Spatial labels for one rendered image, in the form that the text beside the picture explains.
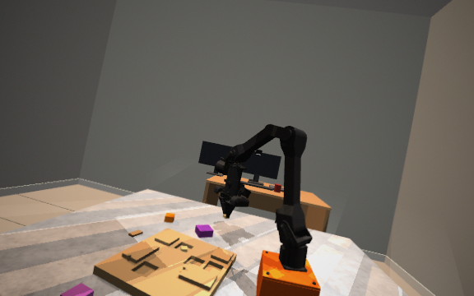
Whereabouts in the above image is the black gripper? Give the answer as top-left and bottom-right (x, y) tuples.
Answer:
(214, 178), (249, 218)

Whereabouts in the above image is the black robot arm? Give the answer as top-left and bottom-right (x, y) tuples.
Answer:
(215, 124), (312, 273)

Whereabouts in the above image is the purple cube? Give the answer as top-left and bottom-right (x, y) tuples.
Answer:
(194, 225), (214, 238)

